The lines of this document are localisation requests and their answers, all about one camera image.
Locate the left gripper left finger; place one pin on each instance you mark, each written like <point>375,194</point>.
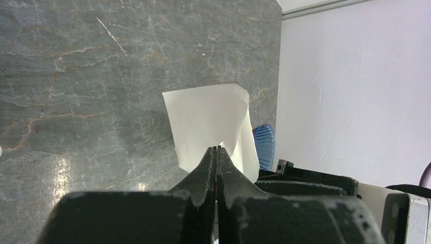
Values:
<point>183,214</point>

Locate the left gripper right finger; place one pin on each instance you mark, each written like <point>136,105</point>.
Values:
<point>248,214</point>

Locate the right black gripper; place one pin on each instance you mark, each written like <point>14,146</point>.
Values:
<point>289,180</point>

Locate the single white coffee filter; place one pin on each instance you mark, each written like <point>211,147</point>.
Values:
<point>209,116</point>

